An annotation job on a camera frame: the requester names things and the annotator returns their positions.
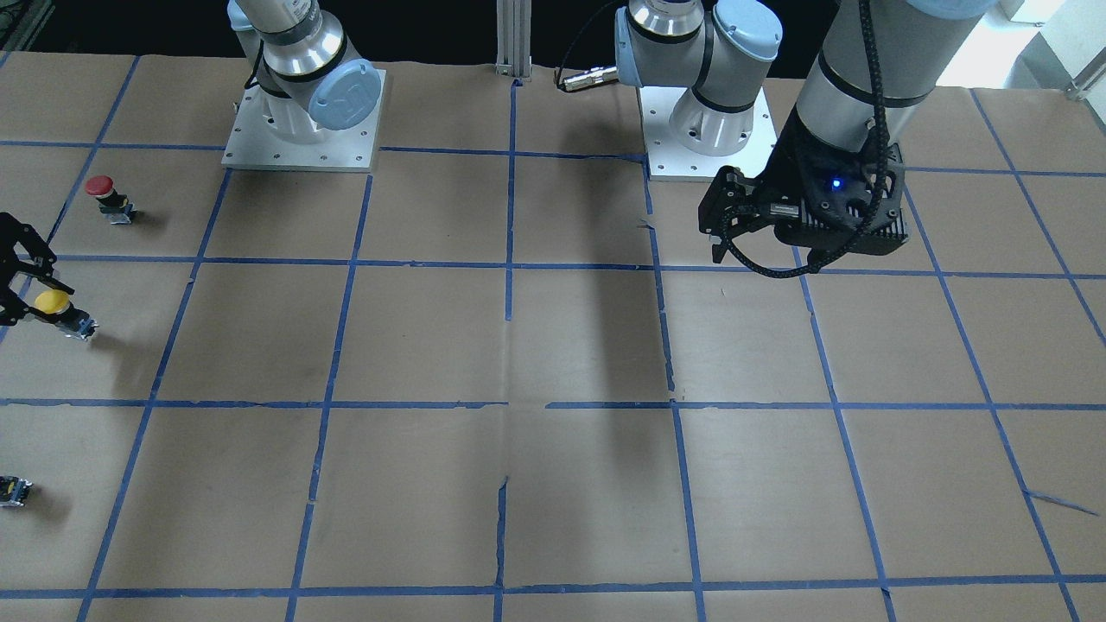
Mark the black braided cable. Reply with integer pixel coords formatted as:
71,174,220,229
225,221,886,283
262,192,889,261
721,0,893,277

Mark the red push button switch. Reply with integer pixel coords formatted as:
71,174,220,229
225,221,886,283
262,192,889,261
84,175,136,225

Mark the brown paper table cover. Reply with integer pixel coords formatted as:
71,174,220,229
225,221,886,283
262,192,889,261
3,53,1105,621

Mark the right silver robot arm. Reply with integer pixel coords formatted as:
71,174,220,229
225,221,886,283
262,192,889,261
1,1,386,340

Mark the yellow push button switch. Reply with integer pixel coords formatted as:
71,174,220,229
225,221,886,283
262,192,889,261
33,289,100,341

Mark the aluminium frame post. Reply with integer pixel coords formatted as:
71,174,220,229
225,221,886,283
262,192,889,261
494,0,532,81

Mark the silver cable connector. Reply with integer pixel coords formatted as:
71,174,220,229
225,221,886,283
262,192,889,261
556,64,639,93

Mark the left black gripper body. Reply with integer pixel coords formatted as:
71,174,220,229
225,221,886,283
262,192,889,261
760,121,910,256

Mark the small black switch block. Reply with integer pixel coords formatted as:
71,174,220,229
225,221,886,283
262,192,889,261
0,475,33,508

